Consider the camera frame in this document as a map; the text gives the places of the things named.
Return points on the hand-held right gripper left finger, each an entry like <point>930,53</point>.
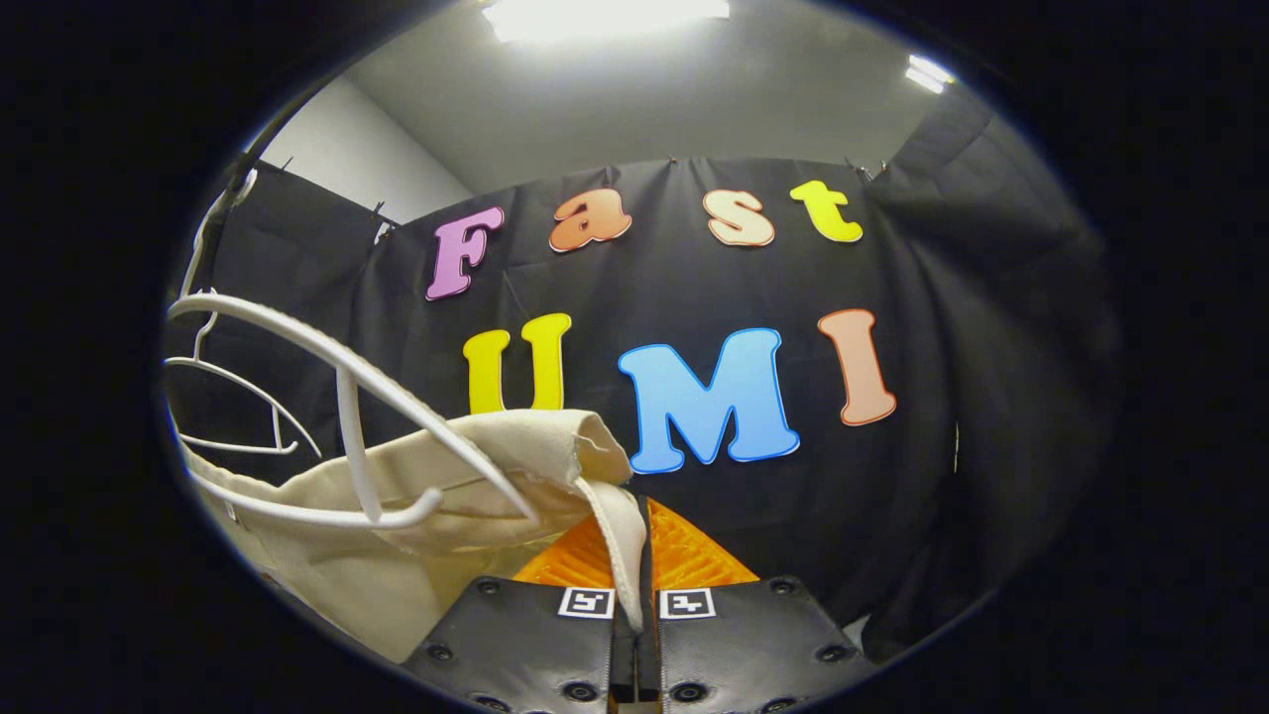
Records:
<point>516,645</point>

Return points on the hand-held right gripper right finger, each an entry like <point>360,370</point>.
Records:
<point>753,645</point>

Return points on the cream long-sleeved shirt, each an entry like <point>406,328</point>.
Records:
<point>347,585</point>

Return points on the white plastic hanger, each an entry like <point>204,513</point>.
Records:
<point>350,436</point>
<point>213,366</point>

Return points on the black backdrop cloth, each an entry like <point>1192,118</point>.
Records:
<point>991,347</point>

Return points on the small ceiling light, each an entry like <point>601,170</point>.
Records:
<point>929,74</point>

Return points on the large rectangular ceiling light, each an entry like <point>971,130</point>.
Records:
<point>605,18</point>

